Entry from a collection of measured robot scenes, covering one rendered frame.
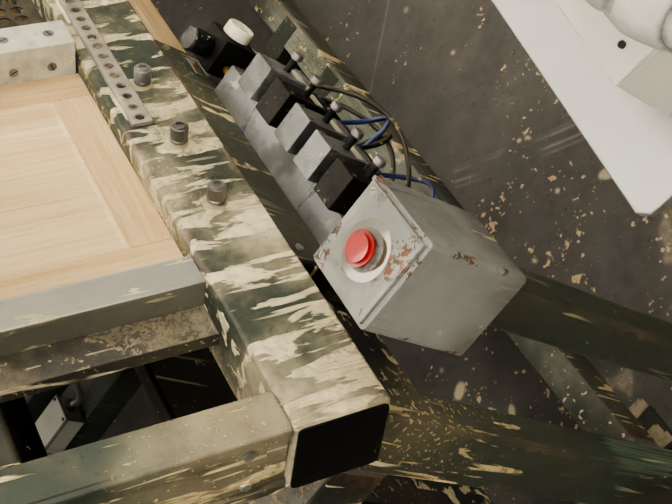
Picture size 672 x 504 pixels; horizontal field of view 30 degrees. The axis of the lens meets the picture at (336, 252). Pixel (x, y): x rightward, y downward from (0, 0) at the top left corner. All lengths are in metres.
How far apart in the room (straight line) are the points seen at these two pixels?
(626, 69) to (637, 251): 0.98
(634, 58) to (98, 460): 0.66
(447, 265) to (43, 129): 0.70
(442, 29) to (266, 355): 1.34
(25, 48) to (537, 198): 1.00
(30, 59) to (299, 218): 0.46
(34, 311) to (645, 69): 0.72
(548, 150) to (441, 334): 1.06
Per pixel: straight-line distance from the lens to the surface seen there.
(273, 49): 2.69
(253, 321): 1.45
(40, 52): 1.84
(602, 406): 1.98
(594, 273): 2.24
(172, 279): 1.51
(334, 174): 1.59
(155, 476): 1.31
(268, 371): 1.40
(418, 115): 2.59
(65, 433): 2.90
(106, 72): 1.81
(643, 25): 1.01
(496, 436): 1.59
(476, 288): 1.33
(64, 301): 1.48
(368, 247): 1.27
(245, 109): 1.79
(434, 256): 1.25
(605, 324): 1.58
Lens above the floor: 1.85
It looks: 45 degrees down
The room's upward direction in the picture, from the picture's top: 72 degrees counter-clockwise
